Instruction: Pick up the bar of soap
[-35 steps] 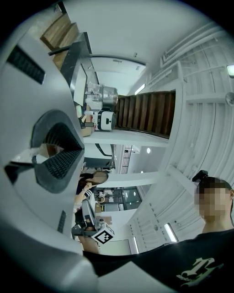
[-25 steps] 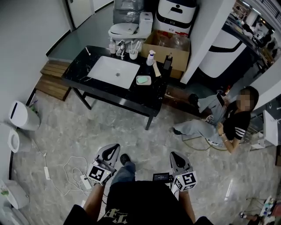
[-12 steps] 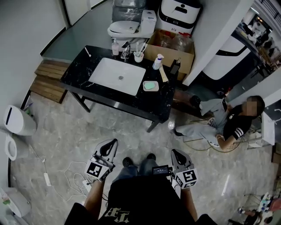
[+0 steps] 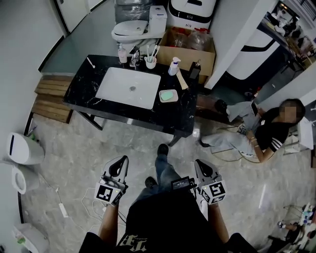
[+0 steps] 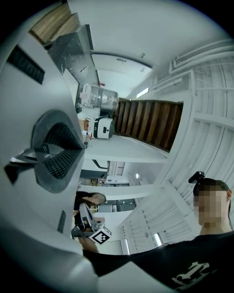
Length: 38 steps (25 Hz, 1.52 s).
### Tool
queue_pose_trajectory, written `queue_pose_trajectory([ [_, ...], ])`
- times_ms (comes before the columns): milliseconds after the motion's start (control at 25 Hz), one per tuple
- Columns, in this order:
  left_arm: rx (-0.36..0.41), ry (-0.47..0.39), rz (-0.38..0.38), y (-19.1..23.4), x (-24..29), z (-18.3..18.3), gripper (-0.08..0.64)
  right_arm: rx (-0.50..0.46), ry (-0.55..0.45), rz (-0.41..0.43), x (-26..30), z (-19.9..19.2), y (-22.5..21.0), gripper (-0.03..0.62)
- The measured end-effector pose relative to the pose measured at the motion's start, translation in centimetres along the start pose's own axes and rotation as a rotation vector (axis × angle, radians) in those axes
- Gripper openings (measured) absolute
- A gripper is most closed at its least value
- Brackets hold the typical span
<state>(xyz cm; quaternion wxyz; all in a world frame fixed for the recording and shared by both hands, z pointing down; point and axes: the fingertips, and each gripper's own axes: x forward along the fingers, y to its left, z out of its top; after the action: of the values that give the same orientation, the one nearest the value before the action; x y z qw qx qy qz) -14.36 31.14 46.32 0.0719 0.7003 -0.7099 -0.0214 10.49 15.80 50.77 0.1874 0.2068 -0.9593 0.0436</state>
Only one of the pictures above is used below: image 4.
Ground clear plastic jug red label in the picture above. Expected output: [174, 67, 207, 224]
[189, 28, 213, 51]
[171, 26, 192, 47]

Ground white sink basin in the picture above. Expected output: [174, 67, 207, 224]
[95, 67, 161, 110]

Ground green soap bar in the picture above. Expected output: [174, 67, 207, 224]
[160, 90, 175, 101]

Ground white cylindrical bin with slot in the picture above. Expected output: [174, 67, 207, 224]
[6, 132, 45, 166]

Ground black pump bottle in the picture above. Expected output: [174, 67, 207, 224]
[189, 59, 202, 79]

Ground yellow frame chair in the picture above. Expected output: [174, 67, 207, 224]
[211, 123, 262, 164]

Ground chrome faucet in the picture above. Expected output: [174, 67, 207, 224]
[129, 45, 141, 70]

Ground person's black shirt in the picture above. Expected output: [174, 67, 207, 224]
[79, 190, 257, 253]

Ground black small screen device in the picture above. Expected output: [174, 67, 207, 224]
[171, 176, 192, 190]

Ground white door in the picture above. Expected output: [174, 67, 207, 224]
[53, 0, 107, 34]

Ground white spray bottle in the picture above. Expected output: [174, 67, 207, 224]
[167, 56, 182, 77]

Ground white toilet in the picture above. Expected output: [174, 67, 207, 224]
[111, 5, 168, 54]

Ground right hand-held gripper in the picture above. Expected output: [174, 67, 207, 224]
[194, 159, 228, 206]

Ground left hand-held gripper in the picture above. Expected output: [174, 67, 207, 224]
[95, 155, 129, 207]

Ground white cylindrical bin round opening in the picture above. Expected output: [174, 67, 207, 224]
[0, 162, 40, 195]

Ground pink pump bottle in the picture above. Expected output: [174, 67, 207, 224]
[118, 43, 128, 64]

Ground black marble vanity table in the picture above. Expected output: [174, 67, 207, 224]
[63, 54, 199, 146]

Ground slim white power strip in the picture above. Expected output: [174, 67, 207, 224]
[58, 202, 69, 218]

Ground person's left forearm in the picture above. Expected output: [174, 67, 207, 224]
[98, 204, 119, 245]

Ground plastic wrapped grey appliance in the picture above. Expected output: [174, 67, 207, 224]
[115, 0, 151, 25]

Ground person's blue jeans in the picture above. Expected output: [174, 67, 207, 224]
[133, 153, 183, 206]

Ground green soap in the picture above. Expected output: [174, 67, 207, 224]
[158, 89, 179, 103]

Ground person's right forearm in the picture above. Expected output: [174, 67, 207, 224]
[208, 204, 230, 244]

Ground cardboard box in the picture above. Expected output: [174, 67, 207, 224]
[156, 26, 216, 84]

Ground white black rounded machine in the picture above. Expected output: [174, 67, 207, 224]
[167, 0, 218, 32]

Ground large white black machine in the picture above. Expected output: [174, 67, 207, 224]
[226, 27, 284, 81]

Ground white toothbrush cup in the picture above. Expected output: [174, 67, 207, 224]
[144, 55, 157, 69]

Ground wooden steps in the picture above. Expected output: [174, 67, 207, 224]
[31, 75, 75, 124]

